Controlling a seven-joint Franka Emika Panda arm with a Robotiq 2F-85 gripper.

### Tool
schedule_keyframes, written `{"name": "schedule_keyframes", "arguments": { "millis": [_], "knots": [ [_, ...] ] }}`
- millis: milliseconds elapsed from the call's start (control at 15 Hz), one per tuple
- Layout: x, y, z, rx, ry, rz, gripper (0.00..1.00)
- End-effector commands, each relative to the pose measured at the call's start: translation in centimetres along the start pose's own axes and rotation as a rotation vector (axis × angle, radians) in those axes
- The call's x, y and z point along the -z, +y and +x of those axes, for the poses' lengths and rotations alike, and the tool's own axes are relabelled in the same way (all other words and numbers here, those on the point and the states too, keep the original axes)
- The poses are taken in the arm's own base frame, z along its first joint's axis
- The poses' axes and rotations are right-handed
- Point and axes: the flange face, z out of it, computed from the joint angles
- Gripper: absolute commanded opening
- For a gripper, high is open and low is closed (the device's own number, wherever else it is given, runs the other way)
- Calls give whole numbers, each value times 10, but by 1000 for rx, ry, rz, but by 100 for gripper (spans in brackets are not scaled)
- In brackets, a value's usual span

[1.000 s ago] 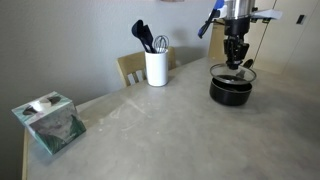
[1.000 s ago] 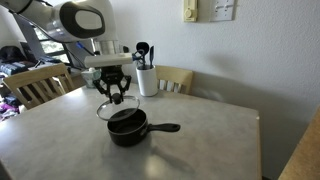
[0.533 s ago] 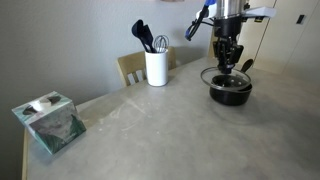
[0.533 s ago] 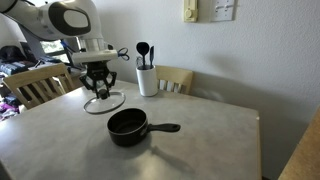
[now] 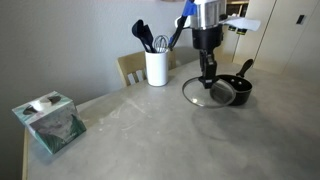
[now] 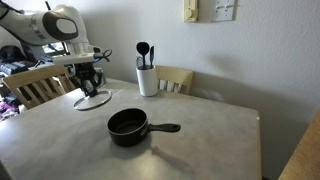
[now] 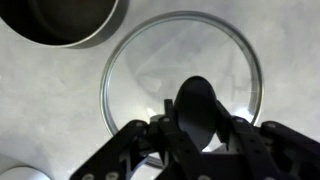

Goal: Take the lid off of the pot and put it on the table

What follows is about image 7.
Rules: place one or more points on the glass pot lid black knob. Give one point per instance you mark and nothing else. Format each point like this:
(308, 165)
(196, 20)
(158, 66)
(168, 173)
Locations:
(196, 106)

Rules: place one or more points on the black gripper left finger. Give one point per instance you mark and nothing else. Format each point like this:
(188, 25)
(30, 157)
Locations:
(166, 146)

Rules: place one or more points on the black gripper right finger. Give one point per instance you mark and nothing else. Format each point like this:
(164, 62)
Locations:
(266, 150)

